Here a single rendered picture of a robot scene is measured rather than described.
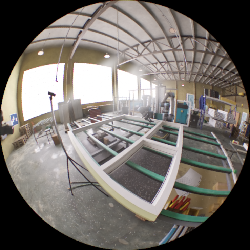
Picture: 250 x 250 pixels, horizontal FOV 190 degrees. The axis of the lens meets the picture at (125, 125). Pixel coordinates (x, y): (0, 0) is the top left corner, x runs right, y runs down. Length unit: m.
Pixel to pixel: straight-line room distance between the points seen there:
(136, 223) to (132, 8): 8.87
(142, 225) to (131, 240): 0.30
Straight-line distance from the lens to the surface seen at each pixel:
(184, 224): 0.58
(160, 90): 2.44
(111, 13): 7.74
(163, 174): 0.95
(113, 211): 1.37
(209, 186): 1.11
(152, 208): 0.42
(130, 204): 0.42
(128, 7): 7.53
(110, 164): 0.55
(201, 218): 0.64
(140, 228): 1.37
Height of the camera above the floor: 1.34
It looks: 19 degrees down
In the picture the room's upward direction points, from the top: 3 degrees counter-clockwise
